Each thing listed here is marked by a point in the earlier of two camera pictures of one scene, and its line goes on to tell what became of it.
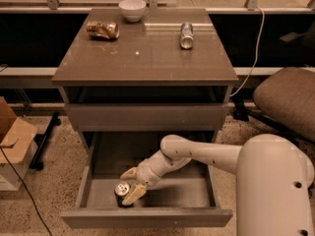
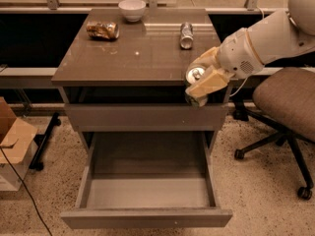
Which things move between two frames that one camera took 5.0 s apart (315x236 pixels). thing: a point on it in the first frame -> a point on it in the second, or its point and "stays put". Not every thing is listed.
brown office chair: (284, 99) stays put
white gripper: (145, 173) -> (236, 53)
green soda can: (121, 190) -> (192, 75)
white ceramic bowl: (132, 9) stays put
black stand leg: (35, 162) stays put
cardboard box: (18, 146) stays put
